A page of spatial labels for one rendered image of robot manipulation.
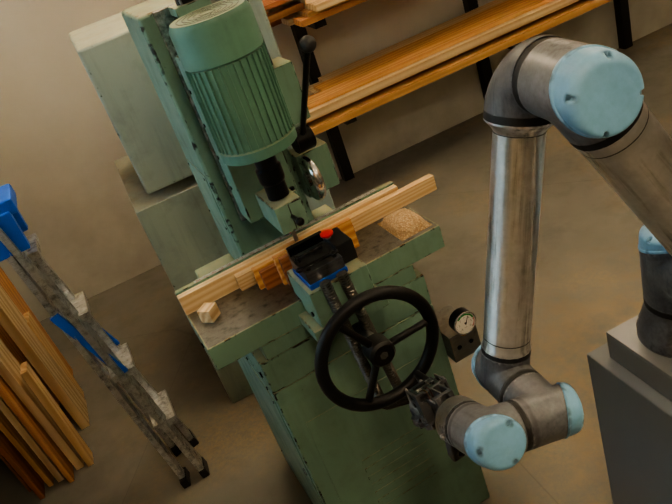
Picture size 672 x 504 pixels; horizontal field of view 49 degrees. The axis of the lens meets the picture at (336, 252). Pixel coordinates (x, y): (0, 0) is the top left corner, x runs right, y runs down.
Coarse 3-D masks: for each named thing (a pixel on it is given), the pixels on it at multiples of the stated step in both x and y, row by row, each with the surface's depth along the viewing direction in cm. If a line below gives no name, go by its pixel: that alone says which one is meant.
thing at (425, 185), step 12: (420, 180) 185; (432, 180) 185; (396, 192) 183; (408, 192) 183; (420, 192) 185; (372, 204) 182; (384, 204) 182; (396, 204) 183; (348, 216) 180; (360, 216) 180; (372, 216) 181; (384, 216) 183; (324, 228) 179; (360, 228) 181; (300, 240) 177; (240, 276) 172; (252, 276) 173; (240, 288) 174
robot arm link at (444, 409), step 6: (456, 396) 134; (462, 396) 134; (444, 402) 134; (450, 402) 132; (456, 402) 131; (438, 408) 134; (444, 408) 132; (450, 408) 130; (438, 414) 133; (444, 414) 131; (438, 420) 132; (444, 420) 130; (438, 426) 132; (444, 426) 130; (438, 432) 133; (444, 432) 130; (444, 438) 131; (450, 444) 131
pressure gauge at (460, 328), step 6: (456, 312) 177; (462, 312) 176; (468, 312) 176; (450, 318) 177; (456, 318) 176; (462, 318) 176; (468, 318) 177; (474, 318) 178; (450, 324) 178; (456, 324) 176; (462, 324) 177; (468, 324) 178; (474, 324) 178; (456, 330) 176; (462, 330) 178; (468, 330) 178
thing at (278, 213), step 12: (264, 192) 175; (264, 204) 171; (276, 204) 167; (288, 204) 166; (300, 204) 167; (264, 216) 179; (276, 216) 166; (288, 216) 167; (300, 216) 168; (288, 228) 168
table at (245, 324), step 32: (384, 256) 168; (416, 256) 172; (256, 288) 173; (288, 288) 168; (192, 320) 169; (224, 320) 165; (256, 320) 161; (288, 320) 163; (352, 320) 159; (224, 352) 159
